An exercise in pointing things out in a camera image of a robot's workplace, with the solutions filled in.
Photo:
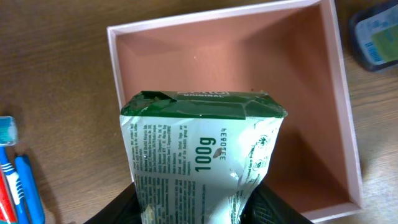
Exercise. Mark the blue white toothbrush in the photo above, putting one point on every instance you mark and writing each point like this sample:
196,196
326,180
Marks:
9,138

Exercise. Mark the green white soap packet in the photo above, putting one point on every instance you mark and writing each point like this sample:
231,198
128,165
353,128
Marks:
196,157

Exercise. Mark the red green toothpaste tube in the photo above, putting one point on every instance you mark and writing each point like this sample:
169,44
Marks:
8,215

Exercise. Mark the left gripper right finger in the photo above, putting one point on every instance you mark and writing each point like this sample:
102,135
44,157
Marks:
264,206

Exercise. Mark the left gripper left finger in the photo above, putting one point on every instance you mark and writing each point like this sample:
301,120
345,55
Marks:
124,209

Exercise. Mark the pink cardboard box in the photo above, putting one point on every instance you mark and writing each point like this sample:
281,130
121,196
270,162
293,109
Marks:
288,49

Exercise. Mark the purple foam soap bottle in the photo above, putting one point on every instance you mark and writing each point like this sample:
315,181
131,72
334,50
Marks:
373,36

